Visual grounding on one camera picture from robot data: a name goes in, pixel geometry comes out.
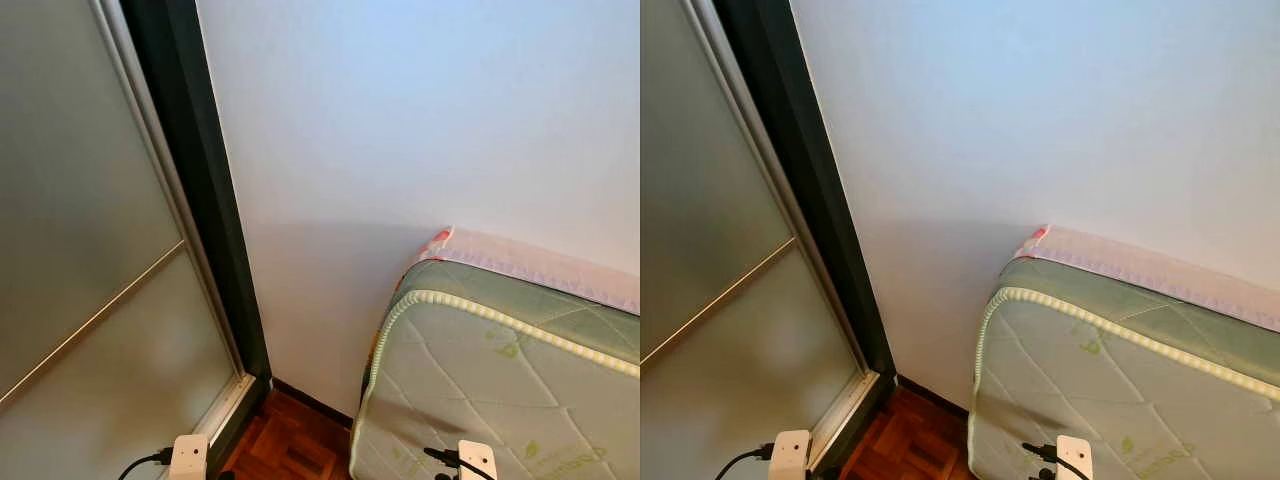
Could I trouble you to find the frosted glass sliding door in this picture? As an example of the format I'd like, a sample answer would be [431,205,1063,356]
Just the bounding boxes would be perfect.
[0,0,251,480]
[640,0,883,480]

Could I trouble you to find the pink white foam pad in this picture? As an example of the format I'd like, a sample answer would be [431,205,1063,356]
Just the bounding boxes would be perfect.
[418,226,641,316]
[1014,225,1280,334]

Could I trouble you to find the dark door frame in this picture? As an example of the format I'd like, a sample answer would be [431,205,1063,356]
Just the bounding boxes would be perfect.
[120,0,273,479]
[712,0,898,479]

